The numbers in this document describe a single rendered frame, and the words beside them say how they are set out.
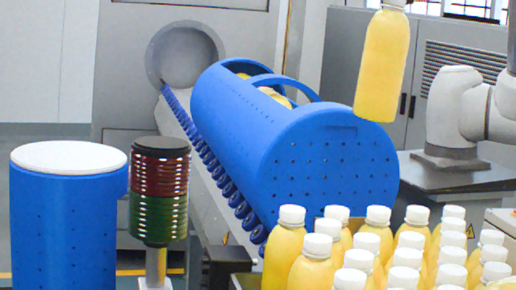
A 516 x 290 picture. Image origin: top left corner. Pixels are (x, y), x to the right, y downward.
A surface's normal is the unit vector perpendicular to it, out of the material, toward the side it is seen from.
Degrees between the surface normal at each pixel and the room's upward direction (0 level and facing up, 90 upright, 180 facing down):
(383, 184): 90
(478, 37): 90
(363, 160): 90
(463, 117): 92
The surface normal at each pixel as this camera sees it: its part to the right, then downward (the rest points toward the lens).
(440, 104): -0.70, 0.10
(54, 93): 0.37, 0.24
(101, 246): 0.74, 0.22
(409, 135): -0.93, 0.00
